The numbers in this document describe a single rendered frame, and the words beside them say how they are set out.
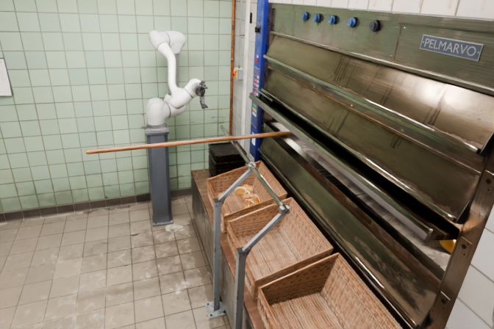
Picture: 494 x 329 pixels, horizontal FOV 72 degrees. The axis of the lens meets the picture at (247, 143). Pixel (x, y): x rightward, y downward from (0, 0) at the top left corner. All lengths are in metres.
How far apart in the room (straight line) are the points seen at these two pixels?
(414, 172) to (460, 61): 0.45
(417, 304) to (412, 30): 1.11
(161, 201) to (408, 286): 2.38
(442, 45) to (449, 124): 0.28
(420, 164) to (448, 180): 0.13
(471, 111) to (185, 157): 2.97
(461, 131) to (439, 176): 0.20
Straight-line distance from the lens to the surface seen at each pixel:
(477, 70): 1.34
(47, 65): 3.47
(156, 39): 2.92
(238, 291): 1.96
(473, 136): 1.31
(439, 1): 1.44
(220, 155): 2.92
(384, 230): 1.72
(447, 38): 1.41
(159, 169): 3.26
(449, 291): 1.56
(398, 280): 1.75
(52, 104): 3.55
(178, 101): 2.62
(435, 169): 1.46
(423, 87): 1.48
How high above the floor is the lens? 2.13
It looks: 23 degrees down
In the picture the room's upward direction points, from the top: 3 degrees clockwise
